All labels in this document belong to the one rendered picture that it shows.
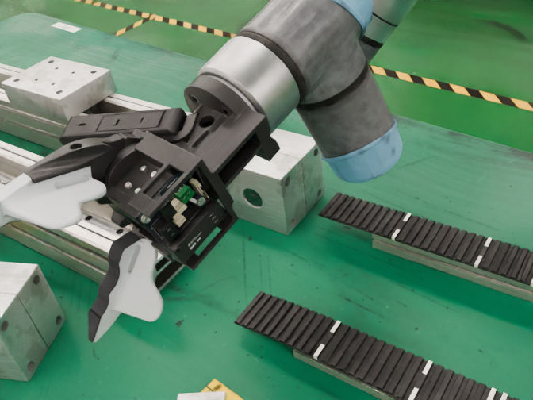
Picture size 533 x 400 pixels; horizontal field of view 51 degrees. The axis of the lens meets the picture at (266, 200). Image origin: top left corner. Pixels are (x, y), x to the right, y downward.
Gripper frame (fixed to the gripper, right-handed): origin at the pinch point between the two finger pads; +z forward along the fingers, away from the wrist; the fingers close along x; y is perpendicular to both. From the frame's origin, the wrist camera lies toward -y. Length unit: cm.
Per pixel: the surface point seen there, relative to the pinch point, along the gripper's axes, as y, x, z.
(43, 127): -57, 26, -19
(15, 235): -38.5, 24.4, -2.2
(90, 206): -30.3, 23.6, -11.4
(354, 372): 13.3, 25.0, -13.1
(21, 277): -19.9, 15.1, 0.6
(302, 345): 7.3, 24.8, -12.4
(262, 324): 2.0, 25.1, -11.9
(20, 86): -59, 19, -20
